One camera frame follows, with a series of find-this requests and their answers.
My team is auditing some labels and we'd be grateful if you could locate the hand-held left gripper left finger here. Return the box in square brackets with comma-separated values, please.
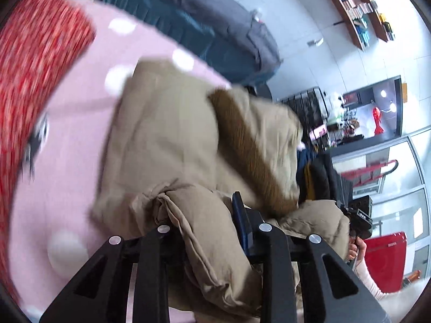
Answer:
[40, 225, 189, 323]

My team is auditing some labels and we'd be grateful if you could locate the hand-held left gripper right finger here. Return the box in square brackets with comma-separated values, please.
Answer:
[232, 192, 388, 323]

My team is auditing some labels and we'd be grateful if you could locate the tan padded coat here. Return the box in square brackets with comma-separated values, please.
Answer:
[92, 60, 351, 323]

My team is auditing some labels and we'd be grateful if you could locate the person's right forearm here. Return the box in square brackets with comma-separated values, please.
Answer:
[353, 262, 389, 303]

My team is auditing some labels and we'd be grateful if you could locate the person's right hand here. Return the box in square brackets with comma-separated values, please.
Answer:
[347, 236, 367, 271]

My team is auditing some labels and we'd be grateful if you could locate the red box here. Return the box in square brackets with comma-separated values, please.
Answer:
[364, 231, 408, 294]

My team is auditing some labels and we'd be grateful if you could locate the dark jacket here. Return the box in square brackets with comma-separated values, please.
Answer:
[298, 148, 353, 203]

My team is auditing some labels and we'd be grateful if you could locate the red figurine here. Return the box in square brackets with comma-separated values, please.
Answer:
[371, 106, 388, 137]

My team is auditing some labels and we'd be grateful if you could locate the pink dotted blanket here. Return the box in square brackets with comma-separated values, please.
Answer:
[7, 0, 304, 323]

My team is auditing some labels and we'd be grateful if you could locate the black display cabinet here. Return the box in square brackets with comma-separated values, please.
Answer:
[343, 75, 404, 139]

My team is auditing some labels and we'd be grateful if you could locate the red floral blanket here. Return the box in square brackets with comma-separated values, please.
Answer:
[0, 0, 96, 305]

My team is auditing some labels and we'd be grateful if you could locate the red cart frame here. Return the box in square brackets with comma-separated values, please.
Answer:
[339, 159, 400, 191]

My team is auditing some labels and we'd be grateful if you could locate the black wire rack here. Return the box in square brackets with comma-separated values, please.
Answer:
[279, 87, 330, 133]

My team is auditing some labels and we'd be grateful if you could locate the wooden wall shelf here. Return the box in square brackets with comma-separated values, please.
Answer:
[313, 0, 370, 52]
[345, 0, 397, 44]

